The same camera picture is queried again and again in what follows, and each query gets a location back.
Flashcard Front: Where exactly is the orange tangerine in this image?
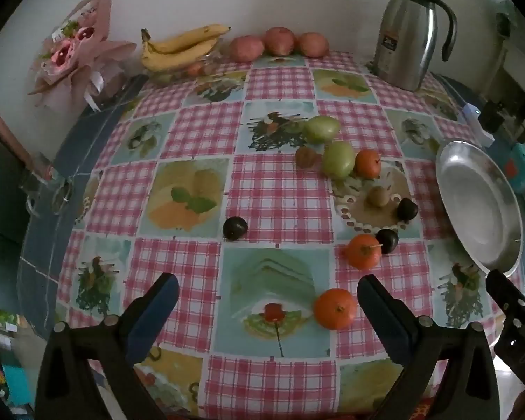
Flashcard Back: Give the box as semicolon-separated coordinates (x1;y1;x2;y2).
345;234;382;271
314;288;358;331
355;149;382;179

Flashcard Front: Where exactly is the large steel bowl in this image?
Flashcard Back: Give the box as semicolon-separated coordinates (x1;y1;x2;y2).
435;140;523;278

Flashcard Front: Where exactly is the green mango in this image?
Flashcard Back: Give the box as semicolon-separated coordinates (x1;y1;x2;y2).
303;116;341;143

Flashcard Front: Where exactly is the teal plastic box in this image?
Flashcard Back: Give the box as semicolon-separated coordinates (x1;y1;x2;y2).
503;142;525;193

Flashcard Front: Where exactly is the yellow banana bunch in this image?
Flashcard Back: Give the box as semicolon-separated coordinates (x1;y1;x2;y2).
141;24;232;72

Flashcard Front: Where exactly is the brown passion fruit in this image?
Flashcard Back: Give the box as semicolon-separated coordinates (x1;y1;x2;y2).
295;146;322;169

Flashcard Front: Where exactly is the green pear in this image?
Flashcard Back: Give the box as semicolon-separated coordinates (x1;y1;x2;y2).
322;141;356;180

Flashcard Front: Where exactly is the dark avocado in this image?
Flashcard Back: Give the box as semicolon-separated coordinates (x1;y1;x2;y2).
375;228;400;254
397;198;418;222

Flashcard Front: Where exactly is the colourful printed bag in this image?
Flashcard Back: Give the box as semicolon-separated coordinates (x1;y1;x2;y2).
0;304;31;416

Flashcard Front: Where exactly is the red apple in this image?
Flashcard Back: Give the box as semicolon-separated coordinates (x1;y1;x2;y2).
263;26;296;57
230;35;265;63
297;32;330;58

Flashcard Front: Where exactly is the dark plum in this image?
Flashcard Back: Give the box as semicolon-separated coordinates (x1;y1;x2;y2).
223;216;249;241

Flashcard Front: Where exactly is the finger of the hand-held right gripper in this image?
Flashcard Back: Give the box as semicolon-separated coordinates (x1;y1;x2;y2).
485;270;525;316

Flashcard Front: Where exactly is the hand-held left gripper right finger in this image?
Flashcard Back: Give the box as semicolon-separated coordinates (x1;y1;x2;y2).
357;274;502;420

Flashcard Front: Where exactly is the white shelf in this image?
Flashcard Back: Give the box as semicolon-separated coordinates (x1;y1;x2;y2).
477;30;525;141

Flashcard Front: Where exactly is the black charger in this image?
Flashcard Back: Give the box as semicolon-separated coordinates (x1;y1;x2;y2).
481;100;506;134

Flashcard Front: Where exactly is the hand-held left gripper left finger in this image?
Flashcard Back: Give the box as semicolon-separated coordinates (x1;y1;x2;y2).
34;272;180;420

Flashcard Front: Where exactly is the brown kiwi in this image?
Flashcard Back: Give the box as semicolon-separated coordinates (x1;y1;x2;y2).
366;186;391;208

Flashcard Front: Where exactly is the pink flower bouquet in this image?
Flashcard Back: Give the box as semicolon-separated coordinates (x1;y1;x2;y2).
26;0;138;112

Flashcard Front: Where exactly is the clear glass cup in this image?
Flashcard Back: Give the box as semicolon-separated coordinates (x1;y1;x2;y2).
51;178;75;216
20;168;49;215

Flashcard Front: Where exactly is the white power strip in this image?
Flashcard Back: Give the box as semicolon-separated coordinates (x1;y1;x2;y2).
461;100;495;147

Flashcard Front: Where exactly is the steel electric kettle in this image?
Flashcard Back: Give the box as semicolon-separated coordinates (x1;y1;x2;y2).
372;0;459;92

